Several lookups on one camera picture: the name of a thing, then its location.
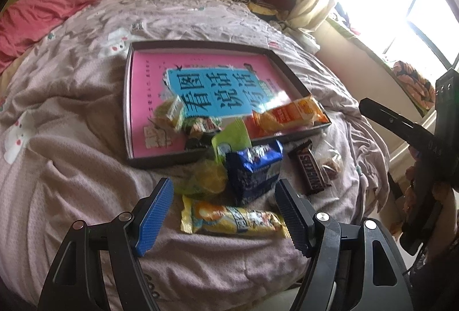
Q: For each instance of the clear packet with brown pastry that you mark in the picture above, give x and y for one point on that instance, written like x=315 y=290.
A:
x=331 y=162

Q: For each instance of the orange snack packet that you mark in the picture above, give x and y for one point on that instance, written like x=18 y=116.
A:
x=287 y=117

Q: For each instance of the person's right hand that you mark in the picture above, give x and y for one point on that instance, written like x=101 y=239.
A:
x=446 y=196

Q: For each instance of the pink tray with blue label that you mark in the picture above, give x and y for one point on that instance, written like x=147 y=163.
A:
x=126 y=99

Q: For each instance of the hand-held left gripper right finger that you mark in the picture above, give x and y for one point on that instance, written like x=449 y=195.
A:
x=296 y=221

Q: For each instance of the long yellow snack packet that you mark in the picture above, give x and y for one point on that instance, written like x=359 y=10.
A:
x=233 y=219

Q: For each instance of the grey-pink printed blanket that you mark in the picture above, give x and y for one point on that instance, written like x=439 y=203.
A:
x=71 y=171

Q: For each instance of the floral cushion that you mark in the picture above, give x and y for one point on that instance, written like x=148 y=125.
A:
x=414 y=85

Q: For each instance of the brown chocolate bar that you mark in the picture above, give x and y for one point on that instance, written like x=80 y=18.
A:
x=310 y=167

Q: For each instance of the small yellow-green snack packet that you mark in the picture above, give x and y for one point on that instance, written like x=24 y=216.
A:
x=170 y=114

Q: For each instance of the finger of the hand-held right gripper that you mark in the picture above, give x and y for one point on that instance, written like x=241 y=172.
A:
x=394 y=121

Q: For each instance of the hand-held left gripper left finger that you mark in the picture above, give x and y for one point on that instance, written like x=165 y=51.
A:
x=154 y=221

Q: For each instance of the person's right forearm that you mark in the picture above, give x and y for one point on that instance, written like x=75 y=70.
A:
x=441 y=261

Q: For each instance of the green and black nut packet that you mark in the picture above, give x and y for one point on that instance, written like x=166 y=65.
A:
x=202 y=126

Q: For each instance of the blue cookie packet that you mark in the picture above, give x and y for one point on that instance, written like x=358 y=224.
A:
x=251 y=175

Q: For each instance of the lime green snack packet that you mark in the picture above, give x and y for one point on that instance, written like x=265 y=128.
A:
x=233 y=139

